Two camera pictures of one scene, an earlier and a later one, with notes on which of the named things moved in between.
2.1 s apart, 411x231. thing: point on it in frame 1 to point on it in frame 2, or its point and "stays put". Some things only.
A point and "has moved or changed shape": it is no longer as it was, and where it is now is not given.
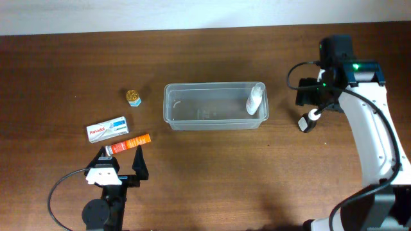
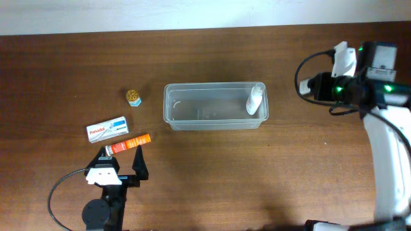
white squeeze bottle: [255, 98] stays put
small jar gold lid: [132, 96] stays put
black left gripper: [139, 169] stays put
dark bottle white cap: [307, 122] has moved or changed shape
